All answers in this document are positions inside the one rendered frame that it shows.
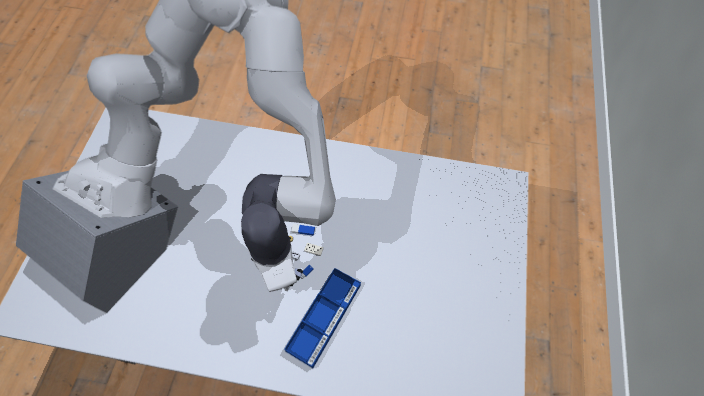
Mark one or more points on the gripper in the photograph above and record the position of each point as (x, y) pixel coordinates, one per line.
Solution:
(298, 273)

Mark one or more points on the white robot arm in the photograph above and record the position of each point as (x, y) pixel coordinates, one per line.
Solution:
(116, 182)

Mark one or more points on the blue three-compartment tray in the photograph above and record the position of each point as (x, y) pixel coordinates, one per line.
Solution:
(324, 314)

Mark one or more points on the white domino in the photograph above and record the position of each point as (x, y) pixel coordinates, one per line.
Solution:
(314, 249)

